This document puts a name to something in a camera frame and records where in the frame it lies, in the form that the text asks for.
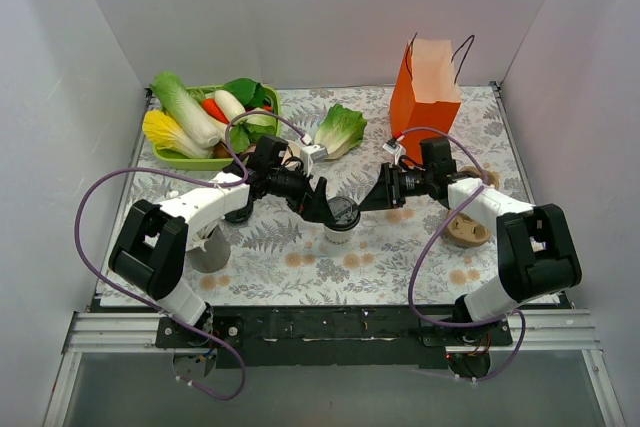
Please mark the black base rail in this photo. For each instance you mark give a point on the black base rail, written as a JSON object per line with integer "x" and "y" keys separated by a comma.
{"x": 344, "y": 336}

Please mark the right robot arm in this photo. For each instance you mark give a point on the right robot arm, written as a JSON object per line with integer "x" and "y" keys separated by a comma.
{"x": 535, "y": 250}

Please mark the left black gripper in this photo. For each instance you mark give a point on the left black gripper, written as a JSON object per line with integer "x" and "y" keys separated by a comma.
{"x": 308, "y": 198}

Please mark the loose green lettuce head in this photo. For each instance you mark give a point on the loose green lettuce head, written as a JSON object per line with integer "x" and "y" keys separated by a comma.
{"x": 341, "y": 130}

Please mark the yellow cabbage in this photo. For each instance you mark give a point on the yellow cabbage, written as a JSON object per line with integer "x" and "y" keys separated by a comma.
{"x": 165, "y": 133}

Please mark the white radish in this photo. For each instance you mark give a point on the white radish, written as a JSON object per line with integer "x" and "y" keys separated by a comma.
{"x": 228, "y": 104}

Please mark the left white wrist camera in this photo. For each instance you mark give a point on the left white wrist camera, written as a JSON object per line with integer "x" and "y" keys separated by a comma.
{"x": 311, "y": 151}

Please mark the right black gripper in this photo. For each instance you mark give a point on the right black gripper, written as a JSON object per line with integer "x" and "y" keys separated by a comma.
{"x": 391, "y": 187}

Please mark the napa cabbage green white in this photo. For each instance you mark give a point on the napa cabbage green white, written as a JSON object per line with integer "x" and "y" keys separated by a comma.
{"x": 183, "y": 108}

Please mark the grey straw holder cup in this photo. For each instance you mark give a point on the grey straw holder cup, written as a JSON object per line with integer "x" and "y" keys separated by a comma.
{"x": 213, "y": 255}

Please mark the green vegetable tray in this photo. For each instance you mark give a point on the green vegetable tray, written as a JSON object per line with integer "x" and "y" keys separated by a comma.
{"x": 220, "y": 158}

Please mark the orange paper bag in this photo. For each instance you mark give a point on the orange paper bag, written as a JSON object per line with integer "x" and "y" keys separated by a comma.
{"x": 426, "y": 95}

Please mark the floral table mat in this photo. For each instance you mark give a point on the floral table mat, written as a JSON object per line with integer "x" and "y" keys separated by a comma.
{"x": 278, "y": 259}

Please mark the black plastic cup lid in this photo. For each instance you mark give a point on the black plastic cup lid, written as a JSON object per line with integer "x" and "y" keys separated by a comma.
{"x": 346, "y": 214}

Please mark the white paper coffee cup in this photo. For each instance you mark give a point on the white paper coffee cup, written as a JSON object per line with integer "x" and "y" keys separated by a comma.
{"x": 337, "y": 241}

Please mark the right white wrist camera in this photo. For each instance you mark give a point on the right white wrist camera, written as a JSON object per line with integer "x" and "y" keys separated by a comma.
{"x": 394, "y": 147}

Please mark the green bok choy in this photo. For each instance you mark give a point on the green bok choy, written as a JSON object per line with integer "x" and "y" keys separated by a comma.
{"x": 250, "y": 117}

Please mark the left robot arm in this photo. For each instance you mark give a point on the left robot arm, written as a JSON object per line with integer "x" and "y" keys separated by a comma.
{"x": 150, "y": 250}

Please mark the brown cardboard cup carrier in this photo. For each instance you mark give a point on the brown cardboard cup carrier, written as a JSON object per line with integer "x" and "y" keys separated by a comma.
{"x": 464, "y": 231}

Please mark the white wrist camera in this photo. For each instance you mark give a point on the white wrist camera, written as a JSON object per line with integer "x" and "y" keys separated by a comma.
{"x": 311, "y": 151}
{"x": 394, "y": 147}

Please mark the orange carrot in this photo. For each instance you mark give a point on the orange carrot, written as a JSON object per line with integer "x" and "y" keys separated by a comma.
{"x": 217, "y": 111}

